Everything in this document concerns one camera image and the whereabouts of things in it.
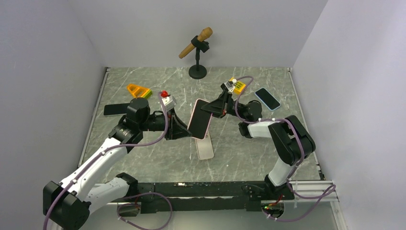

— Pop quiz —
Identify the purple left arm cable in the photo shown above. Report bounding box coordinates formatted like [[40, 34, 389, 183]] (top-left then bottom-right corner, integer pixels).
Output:
[[43, 91, 173, 230]]

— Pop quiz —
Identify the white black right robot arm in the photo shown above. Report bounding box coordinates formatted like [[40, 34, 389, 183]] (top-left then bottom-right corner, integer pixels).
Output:
[[202, 91, 316, 199]]

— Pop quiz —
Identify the black microphone stand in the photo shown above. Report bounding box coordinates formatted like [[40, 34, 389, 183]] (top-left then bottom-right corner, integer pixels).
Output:
[[188, 49, 207, 80]]

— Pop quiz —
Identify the orange green toy block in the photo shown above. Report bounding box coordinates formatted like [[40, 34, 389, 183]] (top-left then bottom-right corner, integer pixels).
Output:
[[126, 84, 152, 99]]

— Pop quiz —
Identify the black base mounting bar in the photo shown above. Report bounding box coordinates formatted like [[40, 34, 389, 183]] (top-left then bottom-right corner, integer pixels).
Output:
[[118, 181, 294, 214]]

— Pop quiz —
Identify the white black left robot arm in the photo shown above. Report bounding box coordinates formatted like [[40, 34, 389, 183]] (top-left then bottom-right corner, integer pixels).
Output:
[[43, 94, 191, 230]]

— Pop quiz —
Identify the phone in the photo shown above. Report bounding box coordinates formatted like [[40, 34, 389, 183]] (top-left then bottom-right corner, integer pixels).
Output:
[[255, 88, 281, 111], [187, 99, 212, 140]]

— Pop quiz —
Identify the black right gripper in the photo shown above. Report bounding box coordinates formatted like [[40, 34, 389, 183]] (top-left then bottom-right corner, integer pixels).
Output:
[[200, 91, 248, 120]]

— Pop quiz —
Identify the wooden microphone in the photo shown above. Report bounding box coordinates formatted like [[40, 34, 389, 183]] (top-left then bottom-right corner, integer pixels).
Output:
[[178, 27, 213, 59]]

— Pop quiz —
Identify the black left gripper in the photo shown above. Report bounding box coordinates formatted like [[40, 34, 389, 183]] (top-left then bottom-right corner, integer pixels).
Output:
[[140, 108, 192, 141]]

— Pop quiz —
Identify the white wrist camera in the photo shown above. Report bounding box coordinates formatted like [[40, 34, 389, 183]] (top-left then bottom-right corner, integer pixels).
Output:
[[224, 79, 237, 94], [162, 95, 177, 111]]

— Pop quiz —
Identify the black smartphone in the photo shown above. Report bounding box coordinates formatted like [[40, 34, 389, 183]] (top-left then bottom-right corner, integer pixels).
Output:
[[103, 103, 130, 116]]

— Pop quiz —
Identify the beige phone case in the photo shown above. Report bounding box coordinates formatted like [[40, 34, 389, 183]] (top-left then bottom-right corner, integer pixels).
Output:
[[195, 131, 214, 160]]

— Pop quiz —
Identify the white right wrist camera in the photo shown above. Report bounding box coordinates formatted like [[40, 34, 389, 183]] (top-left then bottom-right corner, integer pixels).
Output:
[[224, 79, 237, 94]]

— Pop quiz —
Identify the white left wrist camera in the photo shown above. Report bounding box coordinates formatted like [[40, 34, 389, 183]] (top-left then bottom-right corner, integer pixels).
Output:
[[162, 95, 177, 111]]

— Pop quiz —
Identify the yellow toy brick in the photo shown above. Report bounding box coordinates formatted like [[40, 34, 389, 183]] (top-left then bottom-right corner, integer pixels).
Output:
[[229, 77, 246, 95]]

